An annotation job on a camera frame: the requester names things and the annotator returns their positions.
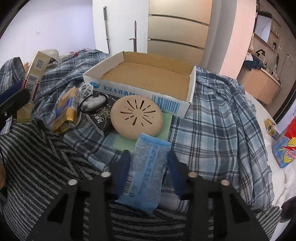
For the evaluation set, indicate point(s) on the grey striped cloth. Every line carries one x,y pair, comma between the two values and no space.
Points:
34,162

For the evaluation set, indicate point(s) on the black faucet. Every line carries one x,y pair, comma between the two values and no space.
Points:
260,52

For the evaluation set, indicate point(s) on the blue plaid shirt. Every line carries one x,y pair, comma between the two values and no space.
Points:
219,127

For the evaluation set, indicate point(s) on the beige round slotted disc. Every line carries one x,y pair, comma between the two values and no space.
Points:
148,126

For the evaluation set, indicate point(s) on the gold packet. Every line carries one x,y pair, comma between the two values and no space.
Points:
25,113

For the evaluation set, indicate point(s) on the tall gold white carton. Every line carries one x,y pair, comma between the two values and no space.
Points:
34,69

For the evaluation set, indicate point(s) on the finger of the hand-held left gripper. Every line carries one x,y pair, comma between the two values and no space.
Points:
11,90
16,100

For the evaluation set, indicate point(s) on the yellow blue small carton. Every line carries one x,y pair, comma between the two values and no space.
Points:
68,102

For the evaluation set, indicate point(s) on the green sheet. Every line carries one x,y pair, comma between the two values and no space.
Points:
167,129

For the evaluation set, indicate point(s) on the red snack bag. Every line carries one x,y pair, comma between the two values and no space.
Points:
285,148

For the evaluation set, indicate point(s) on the black flat box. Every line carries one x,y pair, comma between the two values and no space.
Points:
113,102

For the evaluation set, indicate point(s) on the wall shelf with bottles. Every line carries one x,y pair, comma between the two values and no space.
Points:
274,34

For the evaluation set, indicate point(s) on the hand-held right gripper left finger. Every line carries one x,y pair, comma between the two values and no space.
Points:
124,166

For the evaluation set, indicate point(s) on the blue clothes pile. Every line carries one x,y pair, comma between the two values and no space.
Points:
253,62

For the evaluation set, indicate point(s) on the small gold open box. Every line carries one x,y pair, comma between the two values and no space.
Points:
270,126

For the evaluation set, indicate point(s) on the white plastic bag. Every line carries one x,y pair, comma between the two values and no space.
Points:
52,55

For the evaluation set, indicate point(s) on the beige vanity cabinet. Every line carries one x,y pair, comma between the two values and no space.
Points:
256,85

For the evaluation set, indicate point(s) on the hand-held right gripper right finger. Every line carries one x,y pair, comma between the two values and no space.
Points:
173,169

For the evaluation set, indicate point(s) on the white cardboard box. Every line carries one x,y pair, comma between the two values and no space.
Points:
148,76

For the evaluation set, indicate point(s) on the black sachet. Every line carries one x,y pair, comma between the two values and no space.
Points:
101,121

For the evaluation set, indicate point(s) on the blue tissue packet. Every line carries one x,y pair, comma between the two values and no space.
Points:
148,162

